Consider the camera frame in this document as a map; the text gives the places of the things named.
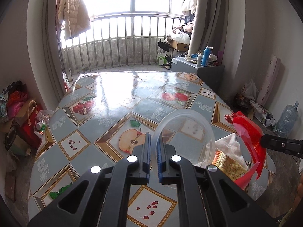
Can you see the small white bottle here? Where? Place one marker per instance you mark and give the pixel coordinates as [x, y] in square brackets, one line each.
[199, 61]

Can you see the teal box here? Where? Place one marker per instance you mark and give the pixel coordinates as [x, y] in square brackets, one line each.
[21, 146]

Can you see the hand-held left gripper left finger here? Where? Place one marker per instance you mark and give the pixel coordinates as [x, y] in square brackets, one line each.
[148, 151]

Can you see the red plastic bag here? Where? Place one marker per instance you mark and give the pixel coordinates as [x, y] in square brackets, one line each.
[248, 132]

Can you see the white paper towel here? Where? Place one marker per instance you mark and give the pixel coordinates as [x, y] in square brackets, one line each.
[232, 149]

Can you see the grey cabinet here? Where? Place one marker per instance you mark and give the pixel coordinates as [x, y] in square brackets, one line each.
[210, 78]

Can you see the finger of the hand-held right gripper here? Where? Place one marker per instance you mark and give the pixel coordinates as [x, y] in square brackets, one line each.
[279, 144]

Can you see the large clear water jug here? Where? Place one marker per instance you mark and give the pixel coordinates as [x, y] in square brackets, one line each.
[286, 118]

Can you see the white plastic bag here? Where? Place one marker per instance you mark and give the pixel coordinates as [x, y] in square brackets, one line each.
[249, 89]
[43, 123]

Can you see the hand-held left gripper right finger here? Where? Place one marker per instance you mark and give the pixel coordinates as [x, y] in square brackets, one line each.
[161, 156]

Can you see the blue bottle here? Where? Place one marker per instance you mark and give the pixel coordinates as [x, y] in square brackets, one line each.
[205, 58]

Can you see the white cloth pile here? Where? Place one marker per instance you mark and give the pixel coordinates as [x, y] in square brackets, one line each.
[180, 35]

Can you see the grey curtain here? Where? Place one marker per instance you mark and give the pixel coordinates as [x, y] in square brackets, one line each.
[206, 16]
[51, 40]

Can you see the pile of floor clutter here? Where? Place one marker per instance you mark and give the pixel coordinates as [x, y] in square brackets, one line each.
[258, 113]

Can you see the white cup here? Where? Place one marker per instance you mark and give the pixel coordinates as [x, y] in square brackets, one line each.
[213, 57]

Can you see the clear plastic container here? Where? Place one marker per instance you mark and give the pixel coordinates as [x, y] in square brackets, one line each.
[198, 146]

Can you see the brown cardboard box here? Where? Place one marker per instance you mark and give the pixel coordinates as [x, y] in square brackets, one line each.
[180, 45]

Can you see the yellow snack packet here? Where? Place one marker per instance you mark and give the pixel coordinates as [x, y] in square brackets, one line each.
[227, 165]

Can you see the red gift bag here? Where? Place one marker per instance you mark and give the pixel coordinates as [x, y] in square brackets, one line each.
[30, 127]

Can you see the metal balcony railing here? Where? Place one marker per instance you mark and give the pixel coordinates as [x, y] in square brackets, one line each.
[118, 52]

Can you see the black pot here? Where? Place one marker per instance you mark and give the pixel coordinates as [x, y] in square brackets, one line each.
[10, 139]

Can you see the beige puffer jacket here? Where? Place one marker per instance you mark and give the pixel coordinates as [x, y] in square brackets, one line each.
[73, 11]

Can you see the pink rolled board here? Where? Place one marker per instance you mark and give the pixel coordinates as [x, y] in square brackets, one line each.
[269, 80]

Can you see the pink cup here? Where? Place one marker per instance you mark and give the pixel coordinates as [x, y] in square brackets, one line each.
[220, 57]

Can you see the white green-logo bag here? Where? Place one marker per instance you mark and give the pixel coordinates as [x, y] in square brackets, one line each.
[162, 59]

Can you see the white hanging garment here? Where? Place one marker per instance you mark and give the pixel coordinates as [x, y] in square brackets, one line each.
[191, 3]

